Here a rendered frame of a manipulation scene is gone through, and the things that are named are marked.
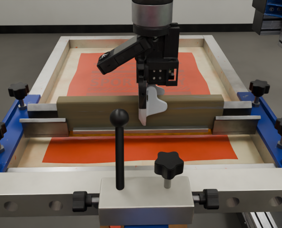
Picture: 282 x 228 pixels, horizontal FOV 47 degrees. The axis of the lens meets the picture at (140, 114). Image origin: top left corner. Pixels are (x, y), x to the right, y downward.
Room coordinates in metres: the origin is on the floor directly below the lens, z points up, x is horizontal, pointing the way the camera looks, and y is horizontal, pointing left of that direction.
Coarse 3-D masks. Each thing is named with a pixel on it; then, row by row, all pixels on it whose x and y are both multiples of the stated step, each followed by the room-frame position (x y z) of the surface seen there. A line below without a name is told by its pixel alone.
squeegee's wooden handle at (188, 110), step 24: (72, 96) 0.60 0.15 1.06; (96, 96) 0.60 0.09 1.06; (120, 96) 0.60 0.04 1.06; (168, 96) 0.60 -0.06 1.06; (192, 96) 0.60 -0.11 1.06; (216, 96) 0.60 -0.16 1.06; (72, 120) 0.58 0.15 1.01; (96, 120) 0.58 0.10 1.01; (168, 120) 0.59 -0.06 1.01; (192, 120) 0.59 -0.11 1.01
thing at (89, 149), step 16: (80, 64) 1.02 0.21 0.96; (80, 80) 0.90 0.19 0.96; (64, 144) 0.57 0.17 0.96; (80, 144) 0.57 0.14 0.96; (96, 144) 0.57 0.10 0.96; (112, 144) 0.57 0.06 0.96; (128, 144) 0.57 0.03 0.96; (48, 160) 0.52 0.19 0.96; (64, 160) 0.52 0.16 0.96; (80, 160) 0.52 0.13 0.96; (96, 160) 0.52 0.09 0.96; (112, 160) 0.52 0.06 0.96; (128, 160) 0.52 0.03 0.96
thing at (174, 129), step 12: (84, 132) 0.57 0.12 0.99; (96, 132) 0.57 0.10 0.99; (108, 132) 0.57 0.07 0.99; (132, 132) 0.57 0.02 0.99; (144, 132) 0.57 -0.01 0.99; (156, 132) 0.57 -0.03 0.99; (168, 132) 0.57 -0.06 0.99; (180, 132) 0.58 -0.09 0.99; (192, 132) 0.58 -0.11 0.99; (204, 132) 0.58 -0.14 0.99
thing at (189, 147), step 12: (180, 60) 1.05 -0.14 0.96; (192, 60) 1.05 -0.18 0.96; (192, 72) 0.95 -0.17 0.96; (192, 84) 0.87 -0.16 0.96; (204, 84) 0.87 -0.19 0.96; (144, 144) 0.57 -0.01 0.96; (156, 144) 0.57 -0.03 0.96; (168, 144) 0.57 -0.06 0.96; (180, 144) 0.57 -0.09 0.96; (192, 144) 0.57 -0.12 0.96; (204, 144) 0.57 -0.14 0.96; (216, 144) 0.57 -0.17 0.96; (228, 144) 0.57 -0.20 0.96; (144, 156) 0.53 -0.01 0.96; (156, 156) 0.53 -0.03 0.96; (180, 156) 0.53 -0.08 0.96; (192, 156) 0.53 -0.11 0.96; (204, 156) 0.53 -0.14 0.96; (216, 156) 0.53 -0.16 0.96; (228, 156) 0.53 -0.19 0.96
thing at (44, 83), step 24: (216, 48) 1.07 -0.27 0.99; (48, 72) 0.88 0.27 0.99; (48, 96) 0.79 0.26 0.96; (24, 144) 0.56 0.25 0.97; (264, 144) 0.53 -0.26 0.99; (24, 168) 0.45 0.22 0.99; (48, 168) 0.45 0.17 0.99; (72, 168) 0.45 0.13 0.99; (96, 168) 0.45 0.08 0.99; (144, 168) 0.45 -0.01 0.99; (192, 168) 0.45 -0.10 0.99; (216, 168) 0.45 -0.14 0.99; (240, 168) 0.45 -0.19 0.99
